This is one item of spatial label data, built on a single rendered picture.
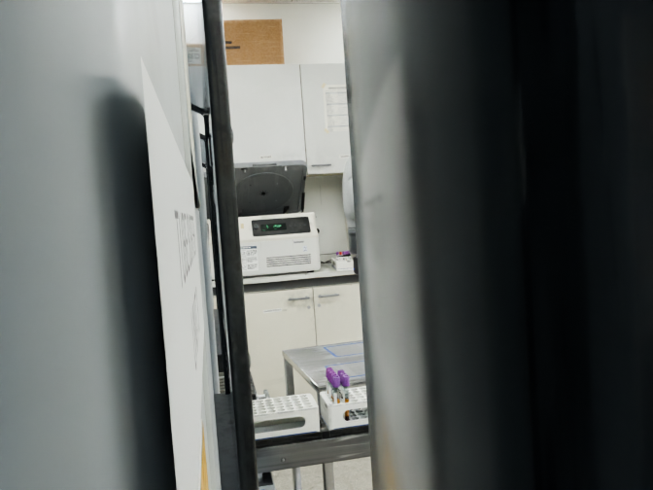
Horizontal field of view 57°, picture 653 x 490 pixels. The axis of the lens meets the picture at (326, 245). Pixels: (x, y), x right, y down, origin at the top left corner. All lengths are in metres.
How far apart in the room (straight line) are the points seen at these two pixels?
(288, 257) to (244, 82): 1.13
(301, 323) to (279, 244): 0.48
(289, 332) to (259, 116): 1.35
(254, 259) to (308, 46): 1.61
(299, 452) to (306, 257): 2.42
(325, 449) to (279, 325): 2.36
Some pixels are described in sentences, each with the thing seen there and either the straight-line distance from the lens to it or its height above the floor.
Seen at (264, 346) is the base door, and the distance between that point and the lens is 3.58.
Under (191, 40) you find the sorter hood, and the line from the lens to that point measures 0.56.
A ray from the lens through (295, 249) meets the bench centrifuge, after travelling 3.55.
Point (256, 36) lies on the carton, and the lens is 4.02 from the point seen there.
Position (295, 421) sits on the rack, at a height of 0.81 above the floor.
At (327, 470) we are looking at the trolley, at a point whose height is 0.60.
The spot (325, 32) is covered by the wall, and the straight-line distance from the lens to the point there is 4.41.
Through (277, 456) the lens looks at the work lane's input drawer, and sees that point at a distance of 1.24.
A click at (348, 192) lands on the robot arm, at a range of 1.21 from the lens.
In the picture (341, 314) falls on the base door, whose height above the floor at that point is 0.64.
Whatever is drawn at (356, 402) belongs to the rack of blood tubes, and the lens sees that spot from 1.25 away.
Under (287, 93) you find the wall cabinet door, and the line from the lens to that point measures 3.90.
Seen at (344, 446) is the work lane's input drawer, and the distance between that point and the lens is 1.25.
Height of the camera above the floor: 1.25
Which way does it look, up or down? 3 degrees down
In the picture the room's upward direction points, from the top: 4 degrees counter-clockwise
